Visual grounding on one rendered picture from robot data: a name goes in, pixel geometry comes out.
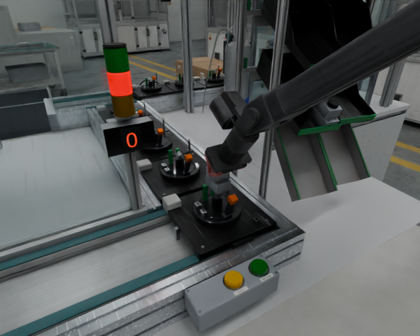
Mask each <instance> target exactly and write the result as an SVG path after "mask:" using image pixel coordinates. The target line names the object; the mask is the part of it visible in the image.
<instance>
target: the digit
mask: <svg viewBox="0 0 420 336"><path fill-rule="evenodd" d="M120 135H121V142H122V147H123V152H126V151H132V150H136V149H141V148H142V142H141V132H140V126H135V127H129V128H125V129H120Z"/></svg>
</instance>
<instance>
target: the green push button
mask: <svg viewBox="0 0 420 336"><path fill-rule="evenodd" d="M250 269H251V271H252V272H253V273H254V274H256V275H264V274H266V272H267V270H268V264H267V263H266V262H265V261H264V260H262V259H254V260H252V262H251V266H250Z"/></svg>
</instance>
